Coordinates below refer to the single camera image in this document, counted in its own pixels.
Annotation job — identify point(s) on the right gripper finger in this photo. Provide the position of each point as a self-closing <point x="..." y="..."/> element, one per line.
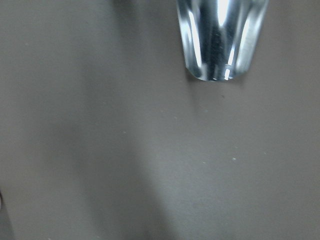
<point x="219" y="37"/>

